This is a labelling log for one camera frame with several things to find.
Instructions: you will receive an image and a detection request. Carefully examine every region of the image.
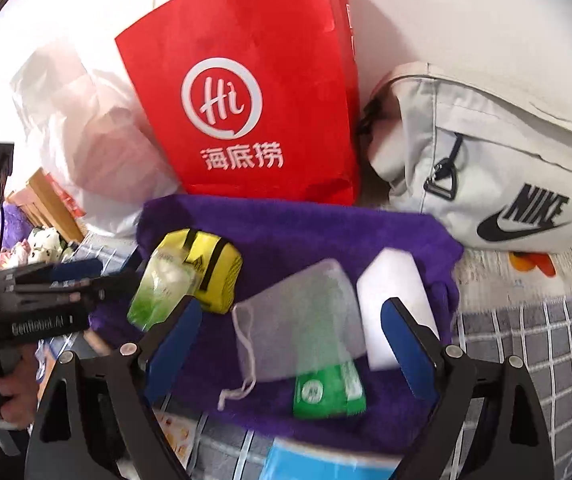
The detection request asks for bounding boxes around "blue tissue pack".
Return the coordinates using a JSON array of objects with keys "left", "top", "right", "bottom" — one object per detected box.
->
[{"left": 260, "top": 439, "right": 400, "bottom": 480}]

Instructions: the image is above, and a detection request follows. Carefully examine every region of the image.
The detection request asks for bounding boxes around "light green snack pouch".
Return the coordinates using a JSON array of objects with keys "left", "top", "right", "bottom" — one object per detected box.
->
[{"left": 126, "top": 247, "right": 198, "bottom": 332}]

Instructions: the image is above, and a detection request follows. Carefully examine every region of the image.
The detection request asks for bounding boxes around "yellow Adidas pouch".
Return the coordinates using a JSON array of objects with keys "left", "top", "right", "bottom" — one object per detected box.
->
[{"left": 157, "top": 229, "right": 243, "bottom": 314}]

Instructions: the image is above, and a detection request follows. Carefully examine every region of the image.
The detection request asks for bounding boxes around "white sponge block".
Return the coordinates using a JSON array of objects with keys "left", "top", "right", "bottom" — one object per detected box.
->
[{"left": 356, "top": 248, "right": 440, "bottom": 372}]

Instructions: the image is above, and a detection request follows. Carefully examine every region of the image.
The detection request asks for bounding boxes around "red Haidilao paper bag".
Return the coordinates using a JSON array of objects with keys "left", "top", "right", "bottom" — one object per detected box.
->
[{"left": 116, "top": 0, "right": 359, "bottom": 205}]

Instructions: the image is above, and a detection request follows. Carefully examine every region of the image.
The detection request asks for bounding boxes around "floral quilt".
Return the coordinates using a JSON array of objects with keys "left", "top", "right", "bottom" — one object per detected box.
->
[{"left": 0, "top": 203, "right": 78, "bottom": 270}]

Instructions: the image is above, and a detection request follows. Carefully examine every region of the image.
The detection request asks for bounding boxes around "white Nike bag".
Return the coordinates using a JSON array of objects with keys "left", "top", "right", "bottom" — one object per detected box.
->
[{"left": 362, "top": 62, "right": 572, "bottom": 252}]

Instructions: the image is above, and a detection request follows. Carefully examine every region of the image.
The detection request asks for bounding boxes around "purple towel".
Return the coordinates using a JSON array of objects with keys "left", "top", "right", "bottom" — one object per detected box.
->
[{"left": 87, "top": 194, "right": 466, "bottom": 456}]

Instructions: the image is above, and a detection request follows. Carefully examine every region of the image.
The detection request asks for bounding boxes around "green wet wipe packet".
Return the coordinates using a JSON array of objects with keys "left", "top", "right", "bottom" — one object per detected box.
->
[{"left": 292, "top": 361, "right": 367, "bottom": 420}]

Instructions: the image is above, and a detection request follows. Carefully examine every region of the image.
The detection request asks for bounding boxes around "white mesh drawstring pouch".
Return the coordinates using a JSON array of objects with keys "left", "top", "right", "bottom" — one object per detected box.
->
[{"left": 217, "top": 259, "right": 366, "bottom": 411}]

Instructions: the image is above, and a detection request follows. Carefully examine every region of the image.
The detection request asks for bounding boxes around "orange-print wipe packet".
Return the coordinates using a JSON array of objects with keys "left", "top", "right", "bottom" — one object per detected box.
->
[{"left": 153, "top": 410, "right": 197, "bottom": 468}]

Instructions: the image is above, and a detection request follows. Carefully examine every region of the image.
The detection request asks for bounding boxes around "grey checked bedsheet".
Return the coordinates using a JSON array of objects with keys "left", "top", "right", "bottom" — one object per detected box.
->
[{"left": 35, "top": 231, "right": 572, "bottom": 480}]

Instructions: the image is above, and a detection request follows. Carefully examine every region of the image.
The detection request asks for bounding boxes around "white Miniso plastic bag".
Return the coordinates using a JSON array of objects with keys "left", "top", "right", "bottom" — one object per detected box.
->
[{"left": 12, "top": 50, "right": 179, "bottom": 237}]

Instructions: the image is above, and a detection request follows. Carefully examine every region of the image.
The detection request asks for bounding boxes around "person's left hand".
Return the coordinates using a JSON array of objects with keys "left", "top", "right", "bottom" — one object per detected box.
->
[{"left": 0, "top": 344, "right": 39, "bottom": 430}]

